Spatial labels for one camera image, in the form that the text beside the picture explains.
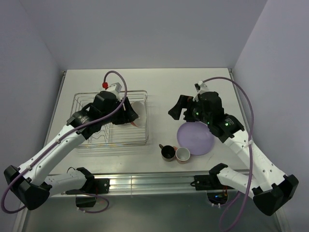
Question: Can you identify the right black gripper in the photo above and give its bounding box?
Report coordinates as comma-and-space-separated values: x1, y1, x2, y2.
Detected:
168, 94, 211, 124

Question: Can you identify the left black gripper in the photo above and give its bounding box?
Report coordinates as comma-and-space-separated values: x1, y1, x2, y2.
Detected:
101, 97, 138, 125

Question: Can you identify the white bowl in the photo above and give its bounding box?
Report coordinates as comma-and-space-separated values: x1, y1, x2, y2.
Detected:
131, 101, 147, 128

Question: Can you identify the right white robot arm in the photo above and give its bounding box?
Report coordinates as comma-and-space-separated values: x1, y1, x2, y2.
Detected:
168, 91, 299, 216

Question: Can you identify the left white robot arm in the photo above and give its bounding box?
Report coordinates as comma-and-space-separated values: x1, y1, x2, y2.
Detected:
1, 91, 138, 214

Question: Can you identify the purple plate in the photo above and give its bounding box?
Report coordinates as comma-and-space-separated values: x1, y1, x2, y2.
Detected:
177, 122, 215, 156

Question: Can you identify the pink mug white inside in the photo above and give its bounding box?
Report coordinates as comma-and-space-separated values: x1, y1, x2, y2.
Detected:
172, 146, 191, 164

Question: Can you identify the black mug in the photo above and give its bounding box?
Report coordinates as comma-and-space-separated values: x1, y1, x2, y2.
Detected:
159, 144, 176, 162

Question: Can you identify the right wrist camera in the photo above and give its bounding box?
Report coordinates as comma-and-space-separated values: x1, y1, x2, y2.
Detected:
193, 81, 209, 102

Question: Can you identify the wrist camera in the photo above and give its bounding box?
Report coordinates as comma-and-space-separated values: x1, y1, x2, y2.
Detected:
102, 82, 122, 98
193, 81, 209, 102

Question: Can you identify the wire dish rack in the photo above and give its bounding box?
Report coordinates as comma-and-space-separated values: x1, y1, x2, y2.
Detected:
77, 90, 149, 153

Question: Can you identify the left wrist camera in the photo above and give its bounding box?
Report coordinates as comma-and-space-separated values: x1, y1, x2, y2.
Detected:
102, 82, 122, 98

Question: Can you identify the aluminium rail frame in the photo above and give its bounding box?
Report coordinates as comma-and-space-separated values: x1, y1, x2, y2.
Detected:
24, 170, 277, 196

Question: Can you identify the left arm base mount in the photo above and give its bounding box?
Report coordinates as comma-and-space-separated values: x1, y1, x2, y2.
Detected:
65, 178, 110, 209

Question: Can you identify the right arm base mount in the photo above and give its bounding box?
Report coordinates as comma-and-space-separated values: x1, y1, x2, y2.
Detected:
190, 174, 232, 208

